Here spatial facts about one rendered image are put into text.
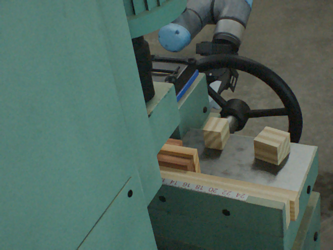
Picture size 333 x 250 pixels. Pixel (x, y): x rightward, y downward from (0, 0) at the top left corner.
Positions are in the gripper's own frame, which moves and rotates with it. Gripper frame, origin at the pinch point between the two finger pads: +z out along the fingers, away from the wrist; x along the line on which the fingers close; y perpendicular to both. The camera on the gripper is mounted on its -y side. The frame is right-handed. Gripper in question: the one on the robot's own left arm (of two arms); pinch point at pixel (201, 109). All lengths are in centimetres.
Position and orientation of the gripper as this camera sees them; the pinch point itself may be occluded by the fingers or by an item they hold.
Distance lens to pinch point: 124.4
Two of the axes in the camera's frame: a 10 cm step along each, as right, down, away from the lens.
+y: 4.1, 4.2, 8.1
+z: -2.9, 9.0, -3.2
